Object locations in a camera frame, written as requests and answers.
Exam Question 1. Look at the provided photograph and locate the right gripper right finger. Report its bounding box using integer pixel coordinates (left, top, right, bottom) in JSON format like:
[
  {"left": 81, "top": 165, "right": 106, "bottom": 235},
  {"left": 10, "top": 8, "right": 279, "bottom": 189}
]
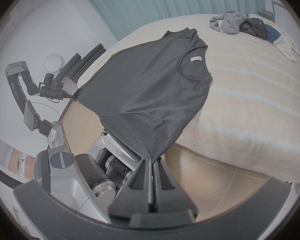
[{"left": 152, "top": 158, "right": 199, "bottom": 219}]

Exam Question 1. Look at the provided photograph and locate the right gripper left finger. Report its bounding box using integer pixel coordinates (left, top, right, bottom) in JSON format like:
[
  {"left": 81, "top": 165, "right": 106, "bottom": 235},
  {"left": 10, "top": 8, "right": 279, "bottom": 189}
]
[{"left": 108, "top": 156, "right": 153, "bottom": 221}]

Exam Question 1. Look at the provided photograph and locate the black T-shirt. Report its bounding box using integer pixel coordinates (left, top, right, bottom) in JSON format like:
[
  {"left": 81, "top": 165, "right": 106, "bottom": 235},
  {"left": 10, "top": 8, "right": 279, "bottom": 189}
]
[{"left": 74, "top": 28, "right": 213, "bottom": 164}]

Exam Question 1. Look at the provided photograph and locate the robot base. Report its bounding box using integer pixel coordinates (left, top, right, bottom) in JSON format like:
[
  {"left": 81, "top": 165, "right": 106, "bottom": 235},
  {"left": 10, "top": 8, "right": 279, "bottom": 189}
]
[{"left": 34, "top": 120, "right": 140, "bottom": 224}]

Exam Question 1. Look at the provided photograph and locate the bed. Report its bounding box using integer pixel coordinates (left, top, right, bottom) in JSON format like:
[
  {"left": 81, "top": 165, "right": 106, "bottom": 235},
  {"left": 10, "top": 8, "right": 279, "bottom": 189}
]
[{"left": 57, "top": 0, "right": 300, "bottom": 184}]

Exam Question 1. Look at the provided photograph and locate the black chest of drawers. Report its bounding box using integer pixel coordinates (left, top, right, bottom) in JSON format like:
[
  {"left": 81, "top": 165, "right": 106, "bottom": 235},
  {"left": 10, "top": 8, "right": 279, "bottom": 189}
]
[{"left": 55, "top": 43, "right": 107, "bottom": 89}]

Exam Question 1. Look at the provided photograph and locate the grey garment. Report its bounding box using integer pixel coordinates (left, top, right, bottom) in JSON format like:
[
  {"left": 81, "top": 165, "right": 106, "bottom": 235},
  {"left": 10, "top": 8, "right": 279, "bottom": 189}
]
[{"left": 209, "top": 9, "right": 249, "bottom": 35}]

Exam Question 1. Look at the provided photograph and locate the black shiny garment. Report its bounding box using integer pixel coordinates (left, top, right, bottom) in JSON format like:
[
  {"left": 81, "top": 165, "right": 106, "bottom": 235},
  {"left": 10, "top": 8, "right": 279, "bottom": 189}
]
[{"left": 239, "top": 17, "right": 268, "bottom": 40}]

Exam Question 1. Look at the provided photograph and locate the blue and white garment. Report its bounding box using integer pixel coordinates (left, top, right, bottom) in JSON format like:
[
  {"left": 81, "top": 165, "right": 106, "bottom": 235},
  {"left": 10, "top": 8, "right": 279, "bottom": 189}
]
[{"left": 264, "top": 24, "right": 300, "bottom": 63}]

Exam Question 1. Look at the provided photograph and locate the white printed pillow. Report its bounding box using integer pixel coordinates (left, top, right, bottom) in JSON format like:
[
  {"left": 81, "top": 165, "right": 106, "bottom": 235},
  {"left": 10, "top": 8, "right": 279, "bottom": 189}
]
[{"left": 247, "top": 13, "right": 300, "bottom": 57}]

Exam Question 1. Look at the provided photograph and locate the black cable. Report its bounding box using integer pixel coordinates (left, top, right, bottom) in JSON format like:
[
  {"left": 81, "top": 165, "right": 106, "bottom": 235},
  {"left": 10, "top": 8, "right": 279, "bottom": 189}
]
[{"left": 30, "top": 101, "right": 63, "bottom": 117}]

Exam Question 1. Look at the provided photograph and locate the round white wall fixture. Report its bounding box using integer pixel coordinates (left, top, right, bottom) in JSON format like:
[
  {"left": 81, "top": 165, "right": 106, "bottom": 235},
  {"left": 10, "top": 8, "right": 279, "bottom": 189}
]
[{"left": 44, "top": 53, "right": 63, "bottom": 72}]

